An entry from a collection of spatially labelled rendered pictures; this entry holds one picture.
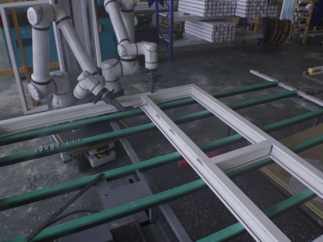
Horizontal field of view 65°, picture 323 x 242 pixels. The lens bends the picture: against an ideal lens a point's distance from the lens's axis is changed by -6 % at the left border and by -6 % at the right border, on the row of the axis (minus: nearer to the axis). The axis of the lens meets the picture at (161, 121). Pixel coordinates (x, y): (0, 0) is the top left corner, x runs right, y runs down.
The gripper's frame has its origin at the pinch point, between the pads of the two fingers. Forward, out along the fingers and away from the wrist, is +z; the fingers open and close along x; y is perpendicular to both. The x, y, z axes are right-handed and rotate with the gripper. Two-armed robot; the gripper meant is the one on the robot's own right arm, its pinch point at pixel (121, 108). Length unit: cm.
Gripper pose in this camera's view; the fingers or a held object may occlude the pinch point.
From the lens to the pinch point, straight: 175.5
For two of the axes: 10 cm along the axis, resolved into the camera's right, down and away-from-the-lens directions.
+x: -3.5, 1.1, 9.3
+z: 7.3, 6.5, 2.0
